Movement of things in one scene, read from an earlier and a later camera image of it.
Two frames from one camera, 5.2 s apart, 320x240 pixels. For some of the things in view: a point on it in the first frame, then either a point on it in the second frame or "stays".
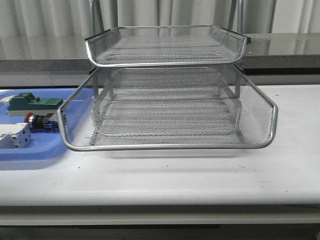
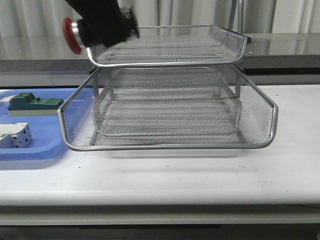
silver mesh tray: x=166 y=107 stays
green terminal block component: x=25 y=103 stays
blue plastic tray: x=43 y=144 stays
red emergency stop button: x=48 y=123 -> x=71 y=30
